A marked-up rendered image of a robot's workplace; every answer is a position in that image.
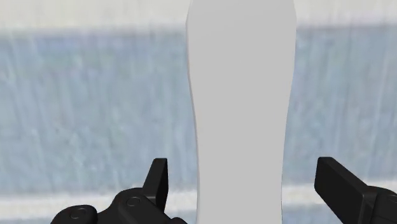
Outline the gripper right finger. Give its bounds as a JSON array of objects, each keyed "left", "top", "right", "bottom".
[{"left": 314, "top": 156, "right": 397, "bottom": 224}]

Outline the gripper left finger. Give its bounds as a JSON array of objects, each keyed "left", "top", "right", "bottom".
[{"left": 50, "top": 157, "right": 189, "bottom": 224}]

